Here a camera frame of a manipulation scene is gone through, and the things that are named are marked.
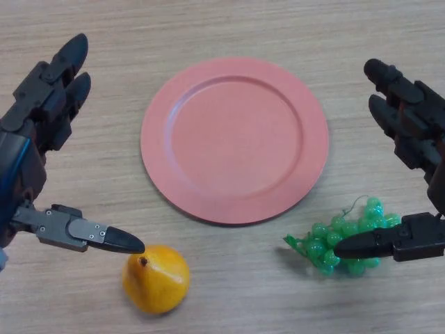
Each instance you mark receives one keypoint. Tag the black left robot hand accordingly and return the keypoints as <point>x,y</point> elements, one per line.
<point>31,115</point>

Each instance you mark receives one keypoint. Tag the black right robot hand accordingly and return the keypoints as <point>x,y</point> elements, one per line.
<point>417,115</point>

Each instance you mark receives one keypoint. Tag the green grapes bunch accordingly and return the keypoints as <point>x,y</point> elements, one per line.
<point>320,245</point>

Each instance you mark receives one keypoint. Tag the pink round plate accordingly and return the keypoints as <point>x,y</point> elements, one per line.
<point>236,139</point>

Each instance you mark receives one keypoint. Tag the orange yellow pear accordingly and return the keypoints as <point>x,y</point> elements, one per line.
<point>156,278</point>

